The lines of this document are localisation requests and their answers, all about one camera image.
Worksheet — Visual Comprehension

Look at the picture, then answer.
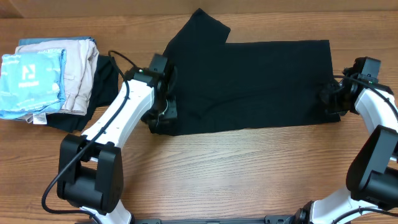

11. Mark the black t-shirt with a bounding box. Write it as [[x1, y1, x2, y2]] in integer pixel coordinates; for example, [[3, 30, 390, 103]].
[[150, 9, 340, 136]]

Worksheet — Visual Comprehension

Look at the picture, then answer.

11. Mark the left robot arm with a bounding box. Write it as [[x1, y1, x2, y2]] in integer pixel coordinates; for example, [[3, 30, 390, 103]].
[[52, 54, 177, 223]]

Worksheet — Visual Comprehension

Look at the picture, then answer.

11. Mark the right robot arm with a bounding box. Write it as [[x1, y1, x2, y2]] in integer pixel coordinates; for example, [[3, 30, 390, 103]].
[[285, 57, 397, 223]]

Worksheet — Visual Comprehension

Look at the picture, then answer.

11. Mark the black folded garment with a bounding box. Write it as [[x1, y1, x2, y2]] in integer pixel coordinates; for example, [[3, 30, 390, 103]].
[[47, 55, 119, 133]]

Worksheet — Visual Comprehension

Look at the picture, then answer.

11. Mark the beige folded garment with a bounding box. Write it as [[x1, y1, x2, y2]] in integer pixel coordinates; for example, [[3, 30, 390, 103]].
[[15, 40, 99, 116]]

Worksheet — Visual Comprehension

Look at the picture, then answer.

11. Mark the light blue folded printed shirt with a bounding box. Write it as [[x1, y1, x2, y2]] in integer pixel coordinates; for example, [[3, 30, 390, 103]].
[[1, 49, 66, 119]]

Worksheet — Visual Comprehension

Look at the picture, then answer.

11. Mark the blue folded garment at bottom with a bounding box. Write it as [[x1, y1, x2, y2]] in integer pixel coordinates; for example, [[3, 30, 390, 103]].
[[19, 36, 96, 46]]

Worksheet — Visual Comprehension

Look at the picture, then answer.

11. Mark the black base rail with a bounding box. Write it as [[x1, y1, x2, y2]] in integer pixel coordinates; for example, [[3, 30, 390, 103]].
[[132, 215, 295, 224]]

